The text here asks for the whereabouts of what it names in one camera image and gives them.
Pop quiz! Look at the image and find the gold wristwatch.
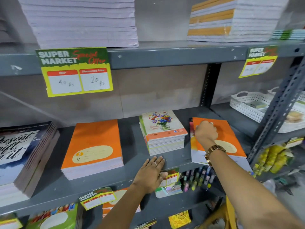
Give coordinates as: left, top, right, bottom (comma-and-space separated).
204, 145, 227, 168

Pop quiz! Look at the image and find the stack of floral cover notebooks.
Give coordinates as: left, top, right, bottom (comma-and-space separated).
139, 110, 188, 156

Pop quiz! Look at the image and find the stack of dark script notebooks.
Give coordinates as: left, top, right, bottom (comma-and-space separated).
0, 121, 60, 208

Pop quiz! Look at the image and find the large green yellow price tag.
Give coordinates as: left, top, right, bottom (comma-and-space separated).
35, 47, 114, 98

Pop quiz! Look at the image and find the stack of small notebooks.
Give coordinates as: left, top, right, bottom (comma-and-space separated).
155, 184, 183, 199

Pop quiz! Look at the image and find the stack of white and orange notebooks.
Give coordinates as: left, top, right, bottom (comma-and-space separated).
187, 0, 290, 43

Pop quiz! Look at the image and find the green packet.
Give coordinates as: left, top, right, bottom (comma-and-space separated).
249, 101, 268, 109

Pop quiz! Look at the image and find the yellow patterned packet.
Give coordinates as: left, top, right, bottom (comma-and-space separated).
168, 210, 192, 229

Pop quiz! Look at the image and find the stack of orange cover notebooks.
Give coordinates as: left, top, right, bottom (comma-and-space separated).
102, 188, 141, 218
189, 117, 253, 172
61, 119, 124, 181

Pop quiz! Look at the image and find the orange notebook cream label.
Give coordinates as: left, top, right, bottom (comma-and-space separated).
192, 117, 247, 158

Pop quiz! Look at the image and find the beige packet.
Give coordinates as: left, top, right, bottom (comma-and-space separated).
286, 111, 303, 123

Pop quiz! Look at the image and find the person's right hand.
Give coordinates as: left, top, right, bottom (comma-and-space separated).
194, 121, 218, 152

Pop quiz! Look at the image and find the yellow metal stool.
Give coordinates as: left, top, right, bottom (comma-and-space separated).
198, 195, 237, 229

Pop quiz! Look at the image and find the person's left forearm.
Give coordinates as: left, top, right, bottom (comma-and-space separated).
96, 184, 149, 229

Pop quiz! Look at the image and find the white perforated plastic basket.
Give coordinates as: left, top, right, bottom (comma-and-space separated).
267, 86, 305, 103
230, 90, 305, 134

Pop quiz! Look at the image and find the green notebook white label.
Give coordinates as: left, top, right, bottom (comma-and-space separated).
25, 203, 79, 229

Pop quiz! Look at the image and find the small green yellow price tag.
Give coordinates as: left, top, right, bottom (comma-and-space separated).
160, 167, 180, 187

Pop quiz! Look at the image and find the stack of green blue notebooks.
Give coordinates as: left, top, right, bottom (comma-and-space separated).
270, 29, 305, 41

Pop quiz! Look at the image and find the bunch of yellow packets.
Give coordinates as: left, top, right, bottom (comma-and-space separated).
253, 145, 295, 178

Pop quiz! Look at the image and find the person's left hand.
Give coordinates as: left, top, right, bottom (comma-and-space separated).
132, 156, 169, 194

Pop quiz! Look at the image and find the grey metal shelving rack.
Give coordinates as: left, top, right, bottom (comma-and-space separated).
0, 40, 305, 229

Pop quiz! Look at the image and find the row of colourful pens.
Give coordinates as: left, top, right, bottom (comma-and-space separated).
182, 166, 216, 191

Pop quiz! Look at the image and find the person's right forearm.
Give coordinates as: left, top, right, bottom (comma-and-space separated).
209, 150, 305, 229

